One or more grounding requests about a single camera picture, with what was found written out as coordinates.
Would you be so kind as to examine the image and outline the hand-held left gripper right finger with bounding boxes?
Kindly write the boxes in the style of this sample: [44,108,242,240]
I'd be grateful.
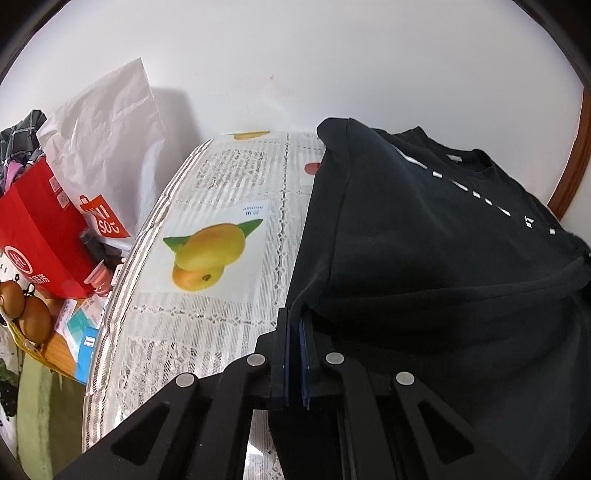
[298,318,522,480]

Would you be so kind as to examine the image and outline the dark plaid cloth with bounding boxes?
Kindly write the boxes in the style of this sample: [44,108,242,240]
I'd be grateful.
[0,110,48,195]

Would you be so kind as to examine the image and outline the light blue box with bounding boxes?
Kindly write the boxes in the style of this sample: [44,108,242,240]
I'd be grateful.
[74,329,101,386]

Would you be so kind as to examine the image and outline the fruit print tablecloth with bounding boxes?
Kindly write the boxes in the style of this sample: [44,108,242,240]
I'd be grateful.
[82,130,345,480]

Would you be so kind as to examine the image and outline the teal and white box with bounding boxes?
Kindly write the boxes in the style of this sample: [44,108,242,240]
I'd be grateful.
[54,298,109,356]

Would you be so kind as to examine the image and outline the yellow basket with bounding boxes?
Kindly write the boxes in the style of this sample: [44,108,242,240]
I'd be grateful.
[0,318,63,372]

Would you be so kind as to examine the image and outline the brown wooden door frame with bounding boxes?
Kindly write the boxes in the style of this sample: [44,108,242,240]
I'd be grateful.
[547,88,591,220]

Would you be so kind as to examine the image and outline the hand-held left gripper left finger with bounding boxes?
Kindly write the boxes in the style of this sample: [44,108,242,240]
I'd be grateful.
[55,308,291,480]

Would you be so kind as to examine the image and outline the black t-shirt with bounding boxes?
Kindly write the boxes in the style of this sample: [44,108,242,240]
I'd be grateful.
[283,117,591,480]

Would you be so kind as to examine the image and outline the white paper bag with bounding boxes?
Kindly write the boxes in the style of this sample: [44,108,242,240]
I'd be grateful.
[36,58,169,245]

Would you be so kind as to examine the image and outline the red paper bag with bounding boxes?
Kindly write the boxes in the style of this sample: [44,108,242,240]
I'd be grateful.
[0,159,114,298]

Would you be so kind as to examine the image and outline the green cloth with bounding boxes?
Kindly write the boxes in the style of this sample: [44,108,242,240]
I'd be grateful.
[0,351,88,468]

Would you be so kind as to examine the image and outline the brown round object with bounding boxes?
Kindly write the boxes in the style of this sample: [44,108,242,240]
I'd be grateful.
[18,298,52,344]
[0,279,25,320]

